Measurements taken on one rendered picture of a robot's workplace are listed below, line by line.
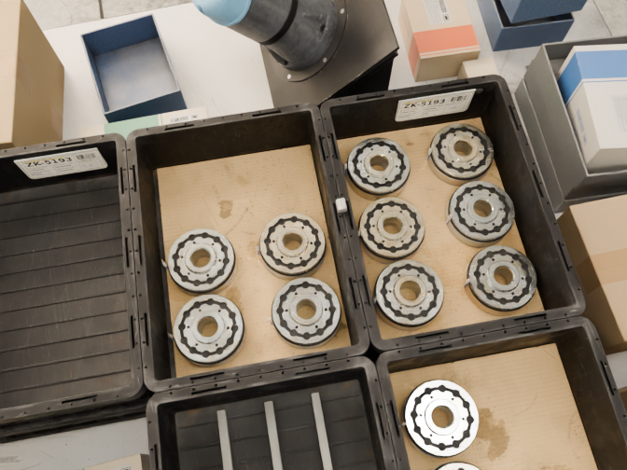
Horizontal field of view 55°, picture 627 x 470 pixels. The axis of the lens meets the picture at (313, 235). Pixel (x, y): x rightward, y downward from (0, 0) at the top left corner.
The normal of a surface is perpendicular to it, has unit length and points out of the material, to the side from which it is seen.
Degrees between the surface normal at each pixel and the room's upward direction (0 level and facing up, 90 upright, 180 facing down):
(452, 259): 0
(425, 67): 90
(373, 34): 43
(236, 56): 0
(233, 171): 0
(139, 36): 90
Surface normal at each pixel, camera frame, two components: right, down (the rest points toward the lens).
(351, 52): -0.67, -0.14
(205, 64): 0.00, -0.37
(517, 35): 0.14, 0.92
